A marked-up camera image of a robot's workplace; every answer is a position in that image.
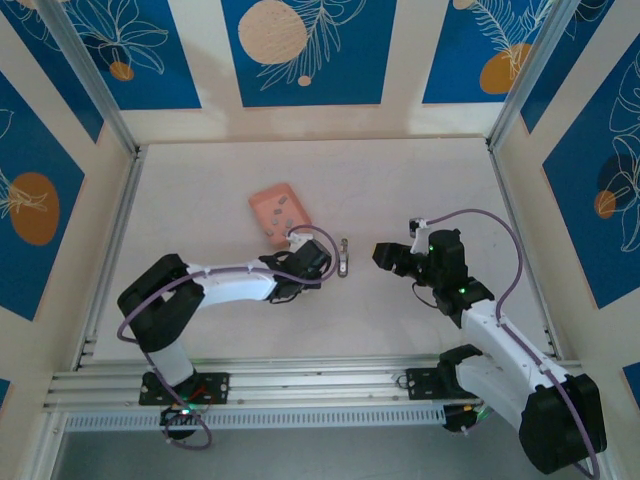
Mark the small grey white stapler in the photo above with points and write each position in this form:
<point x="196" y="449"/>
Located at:
<point x="343" y="262"/>

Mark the pink plastic tray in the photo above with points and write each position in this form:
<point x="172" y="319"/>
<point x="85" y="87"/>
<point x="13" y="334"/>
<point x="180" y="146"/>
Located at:
<point x="265" y="202"/>

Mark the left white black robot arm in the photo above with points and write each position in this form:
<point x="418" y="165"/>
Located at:
<point x="235" y="287"/>

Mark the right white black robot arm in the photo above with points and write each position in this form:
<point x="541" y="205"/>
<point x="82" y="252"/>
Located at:
<point x="490" y="330"/>

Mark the black controller board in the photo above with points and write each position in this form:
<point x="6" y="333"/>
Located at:
<point x="465" y="417"/>
<point x="180" y="414"/>

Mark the aluminium side rail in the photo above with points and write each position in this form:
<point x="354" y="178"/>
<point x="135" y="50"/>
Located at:
<point x="520" y="240"/>
<point x="117" y="235"/>

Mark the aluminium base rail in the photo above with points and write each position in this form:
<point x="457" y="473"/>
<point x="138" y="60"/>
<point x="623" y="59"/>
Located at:
<point x="320" y="382"/>

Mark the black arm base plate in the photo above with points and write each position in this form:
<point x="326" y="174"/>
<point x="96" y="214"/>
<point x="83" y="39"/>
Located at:
<point x="420" y="385"/>
<point x="215" y="387"/>

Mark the aluminium frame post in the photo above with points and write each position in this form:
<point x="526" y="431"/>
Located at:
<point x="45" y="445"/>
<point x="530" y="70"/>
<point x="90" y="80"/>

